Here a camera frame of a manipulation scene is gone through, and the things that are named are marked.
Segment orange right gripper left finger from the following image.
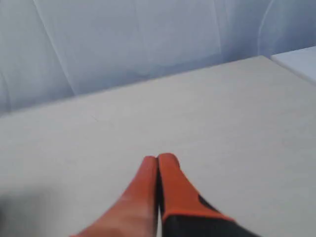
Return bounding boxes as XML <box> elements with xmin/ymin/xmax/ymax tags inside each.
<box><xmin>75</xmin><ymin>156</ymin><xmax>158</xmax><ymax>237</ymax></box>

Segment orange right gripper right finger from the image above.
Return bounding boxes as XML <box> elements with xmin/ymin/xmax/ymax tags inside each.
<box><xmin>157</xmin><ymin>153</ymin><xmax>256</xmax><ymax>237</ymax></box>

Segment grey backdrop cloth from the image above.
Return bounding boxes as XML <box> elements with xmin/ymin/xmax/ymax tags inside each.
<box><xmin>0</xmin><ymin>0</ymin><xmax>316</xmax><ymax>114</ymax></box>

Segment white side table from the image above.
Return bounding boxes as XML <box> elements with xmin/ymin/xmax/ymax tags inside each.
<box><xmin>271</xmin><ymin>46</ymin><xmax>316</xmax><ymax>84</ymax></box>

